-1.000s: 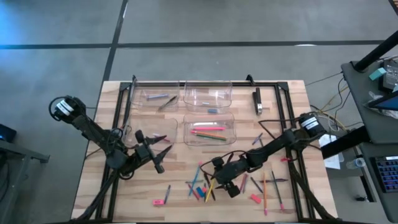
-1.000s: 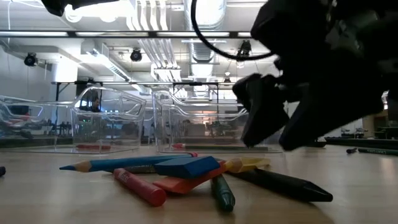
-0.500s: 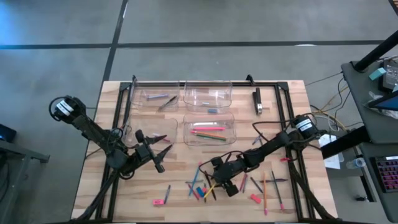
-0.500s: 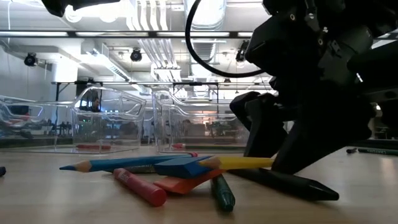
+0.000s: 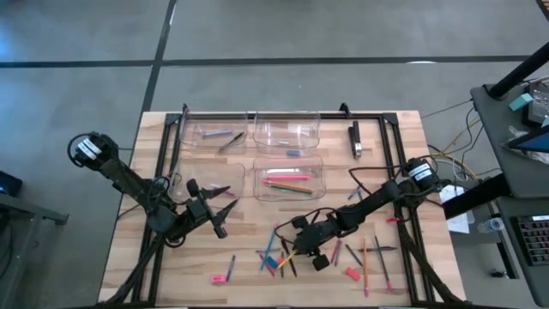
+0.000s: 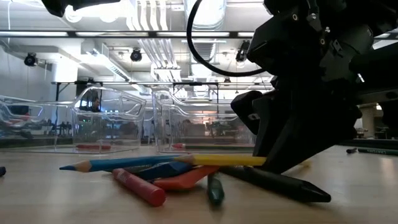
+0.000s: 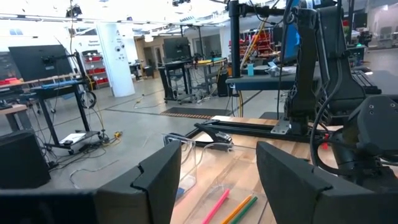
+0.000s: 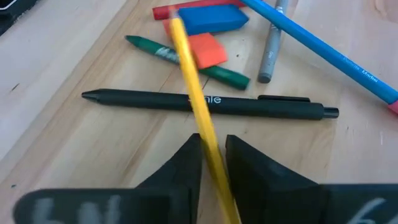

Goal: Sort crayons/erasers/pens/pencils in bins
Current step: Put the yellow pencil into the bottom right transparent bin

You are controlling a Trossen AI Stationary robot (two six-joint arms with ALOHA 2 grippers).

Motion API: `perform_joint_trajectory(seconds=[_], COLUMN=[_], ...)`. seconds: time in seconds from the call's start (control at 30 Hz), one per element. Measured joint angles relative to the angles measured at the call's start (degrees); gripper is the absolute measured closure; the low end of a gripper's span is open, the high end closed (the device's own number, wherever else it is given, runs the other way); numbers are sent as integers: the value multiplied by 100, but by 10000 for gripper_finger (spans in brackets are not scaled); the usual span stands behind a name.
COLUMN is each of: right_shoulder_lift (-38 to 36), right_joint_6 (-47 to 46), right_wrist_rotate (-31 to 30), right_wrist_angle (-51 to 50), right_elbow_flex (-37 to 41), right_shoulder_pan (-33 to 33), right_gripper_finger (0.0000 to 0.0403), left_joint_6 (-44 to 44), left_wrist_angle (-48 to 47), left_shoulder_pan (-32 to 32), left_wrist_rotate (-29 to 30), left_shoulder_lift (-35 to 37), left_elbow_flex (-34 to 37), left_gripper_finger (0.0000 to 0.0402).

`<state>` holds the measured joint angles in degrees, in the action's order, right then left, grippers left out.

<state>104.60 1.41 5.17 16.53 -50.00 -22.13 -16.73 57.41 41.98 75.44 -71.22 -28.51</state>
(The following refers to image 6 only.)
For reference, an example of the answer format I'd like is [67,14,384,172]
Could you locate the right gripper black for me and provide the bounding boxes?
[230,0,374,174]

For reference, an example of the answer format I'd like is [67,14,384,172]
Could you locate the yellow pencil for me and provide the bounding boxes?
[174,153,312,169]

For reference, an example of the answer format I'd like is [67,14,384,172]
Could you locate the blue eraser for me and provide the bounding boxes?
[129,161,194,182]

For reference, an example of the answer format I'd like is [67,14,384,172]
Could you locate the red crayon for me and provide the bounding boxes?
[111,167,167,208]
[75,143,112,151]

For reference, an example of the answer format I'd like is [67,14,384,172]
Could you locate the blue pencil with pink eraser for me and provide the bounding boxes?
[58,154,187,174]

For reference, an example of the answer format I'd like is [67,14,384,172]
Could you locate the black pen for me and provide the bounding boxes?
[219,166,332,203]

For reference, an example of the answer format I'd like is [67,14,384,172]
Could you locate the clear plastic bin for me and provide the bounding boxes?
[0,86,147,155]
[151,89,259,154]
[169,105,257,141]
[74,93,156,146]

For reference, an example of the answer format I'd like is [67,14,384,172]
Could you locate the black ceiling spotlight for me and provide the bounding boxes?
[235,39,252,63]
[129,48,143,62]
[24,52,39,68]

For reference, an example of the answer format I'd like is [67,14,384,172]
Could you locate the dark green crayon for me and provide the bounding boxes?
[206,172,225,207]

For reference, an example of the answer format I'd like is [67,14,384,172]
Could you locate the orange marker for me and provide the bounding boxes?
[152,165,220,191]

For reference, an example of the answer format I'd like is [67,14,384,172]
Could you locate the person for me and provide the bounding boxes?
[88,96,102,113]

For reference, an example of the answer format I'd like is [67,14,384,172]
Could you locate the overhead LED light bar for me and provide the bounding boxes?
[0,29,265,39]

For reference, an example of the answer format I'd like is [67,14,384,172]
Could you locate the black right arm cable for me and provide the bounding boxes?
[185,0,268,78]

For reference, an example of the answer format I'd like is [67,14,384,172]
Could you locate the silver ventilation duct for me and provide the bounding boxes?
[183,0,228,32]

